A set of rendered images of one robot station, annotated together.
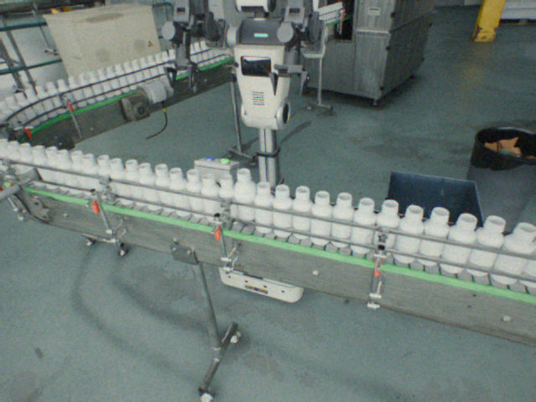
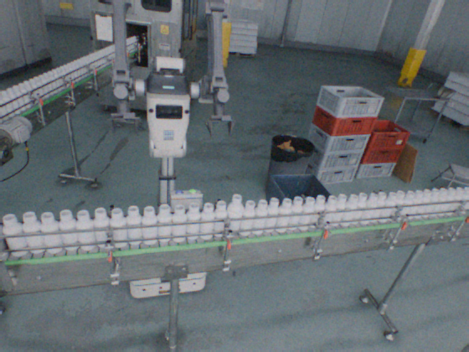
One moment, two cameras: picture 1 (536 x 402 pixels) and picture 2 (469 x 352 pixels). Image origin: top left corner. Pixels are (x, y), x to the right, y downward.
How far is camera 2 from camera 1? 82 cm
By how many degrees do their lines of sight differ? 35
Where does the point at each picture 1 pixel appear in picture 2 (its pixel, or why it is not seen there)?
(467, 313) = (352, 244)
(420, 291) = (334, 240)
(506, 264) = (368, 214)
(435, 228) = (342, 204)
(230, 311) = (153, 318)
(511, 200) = not seen: hidden behind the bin
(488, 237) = (362, 204)
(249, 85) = (161, 126)
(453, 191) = (303, 181)
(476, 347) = (311, 271)
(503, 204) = not seen: hidden behind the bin
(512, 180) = (297, 167)
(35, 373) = not seen: outside the picture
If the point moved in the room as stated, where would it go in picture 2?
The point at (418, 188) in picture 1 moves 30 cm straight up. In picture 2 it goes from (286, 183) to (296, 142)
